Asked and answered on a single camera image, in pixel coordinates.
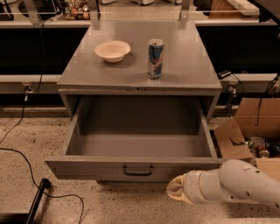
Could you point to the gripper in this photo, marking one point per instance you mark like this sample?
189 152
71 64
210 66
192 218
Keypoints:
190 185

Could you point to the grey top drawer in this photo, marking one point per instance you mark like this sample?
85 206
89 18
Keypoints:
169 133

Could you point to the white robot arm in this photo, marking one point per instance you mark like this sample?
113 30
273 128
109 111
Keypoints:
234 182

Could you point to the cans inside cardboard box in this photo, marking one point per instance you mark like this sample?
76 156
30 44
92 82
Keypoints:
262 147

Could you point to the cardboard box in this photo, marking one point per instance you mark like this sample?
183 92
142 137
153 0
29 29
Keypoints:
255 117

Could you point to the grey cabinet body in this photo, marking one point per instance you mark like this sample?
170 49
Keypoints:
187 69

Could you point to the small black device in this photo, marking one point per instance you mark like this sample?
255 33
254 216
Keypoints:
223 74

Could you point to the black metal floor bar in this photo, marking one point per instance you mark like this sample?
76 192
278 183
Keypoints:
44 184

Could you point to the blue energy drink can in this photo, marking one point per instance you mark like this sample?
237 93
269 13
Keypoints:
155 58

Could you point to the white paper bowl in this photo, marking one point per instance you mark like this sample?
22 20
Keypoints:
112 51

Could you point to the colourful items group on shelf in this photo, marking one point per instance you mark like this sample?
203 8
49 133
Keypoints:
76 10

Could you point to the black drawer handle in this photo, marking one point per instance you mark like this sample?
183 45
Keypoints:
137 171

